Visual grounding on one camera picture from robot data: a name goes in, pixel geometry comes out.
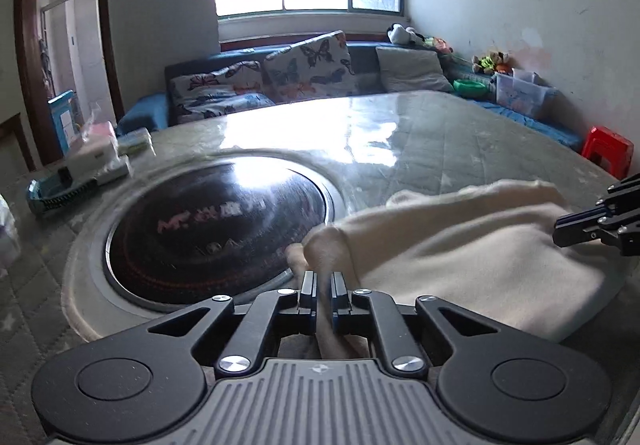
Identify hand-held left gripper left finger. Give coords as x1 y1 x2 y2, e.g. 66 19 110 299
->
135 270 319 373

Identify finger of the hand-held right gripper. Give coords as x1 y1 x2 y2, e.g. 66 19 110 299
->
552 175 640 230
554 221 640 256

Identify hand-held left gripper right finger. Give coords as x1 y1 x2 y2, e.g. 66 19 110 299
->
327 270 516 373

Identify cream garment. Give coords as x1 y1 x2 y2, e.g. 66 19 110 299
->
285 179 613 361

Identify red plastic stool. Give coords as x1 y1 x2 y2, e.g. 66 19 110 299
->
581 126 635 181

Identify blue sofa blanket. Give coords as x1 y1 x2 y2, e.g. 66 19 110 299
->
470 98 583 151

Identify round black induction cooktop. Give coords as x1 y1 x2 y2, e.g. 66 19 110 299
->
102 158 333 308

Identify clear plastic storage box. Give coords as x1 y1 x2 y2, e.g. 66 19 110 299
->
495 69 548 120

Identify green plastic bowl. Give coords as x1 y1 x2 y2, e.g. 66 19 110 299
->
452 78 488 98

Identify brown and green plush toys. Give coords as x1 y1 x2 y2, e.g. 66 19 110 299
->
472 51 512 75

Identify butterfly print pillow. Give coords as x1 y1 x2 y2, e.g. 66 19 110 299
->
170 60 266 101
262 30 356 102
175 92 276 123

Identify orange and green plush toy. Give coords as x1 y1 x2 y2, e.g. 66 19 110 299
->
422 36 453 55

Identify grey pillow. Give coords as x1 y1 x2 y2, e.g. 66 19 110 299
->
375 46 453 93

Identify flat white box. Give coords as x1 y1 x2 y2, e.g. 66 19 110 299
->
95 155 132 185

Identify green packet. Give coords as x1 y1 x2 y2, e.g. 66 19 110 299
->
116 128 153 153

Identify blue corner sofa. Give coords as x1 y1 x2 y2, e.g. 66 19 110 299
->
115 40 583 151

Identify panda plush toy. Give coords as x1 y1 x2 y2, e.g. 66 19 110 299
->
386 24 423 46

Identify pink tissue pack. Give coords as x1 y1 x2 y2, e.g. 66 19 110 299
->
82 120 117 151

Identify blue tray with items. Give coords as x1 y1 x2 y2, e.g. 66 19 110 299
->
26 168 101 218

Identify blue and white box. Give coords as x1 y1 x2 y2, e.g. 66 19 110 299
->
48 90 83 156

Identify white plastic bag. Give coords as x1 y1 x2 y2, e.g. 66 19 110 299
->
0 198 21 271

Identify dark wooden chair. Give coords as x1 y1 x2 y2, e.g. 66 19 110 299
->
0 115 36 171

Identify brown door frame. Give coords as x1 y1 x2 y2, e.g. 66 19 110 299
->
14 0 126 166

